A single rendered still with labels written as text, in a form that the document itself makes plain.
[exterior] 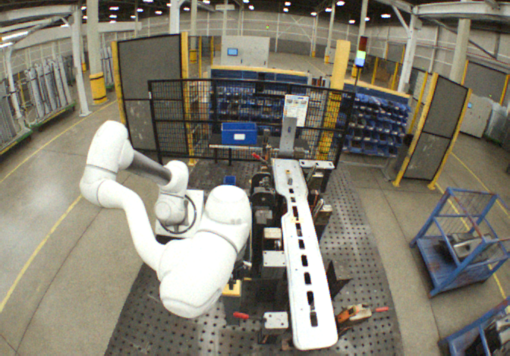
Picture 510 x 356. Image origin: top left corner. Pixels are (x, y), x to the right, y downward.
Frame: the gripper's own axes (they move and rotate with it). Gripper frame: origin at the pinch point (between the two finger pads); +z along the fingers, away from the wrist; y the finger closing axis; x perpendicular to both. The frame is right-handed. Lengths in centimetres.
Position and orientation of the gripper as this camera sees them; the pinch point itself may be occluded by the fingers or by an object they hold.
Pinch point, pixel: (231, 281)
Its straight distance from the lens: 78.9
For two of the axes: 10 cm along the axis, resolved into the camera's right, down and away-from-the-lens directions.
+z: -0.6, 8.4, 5.4
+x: 0.0, -5.4, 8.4
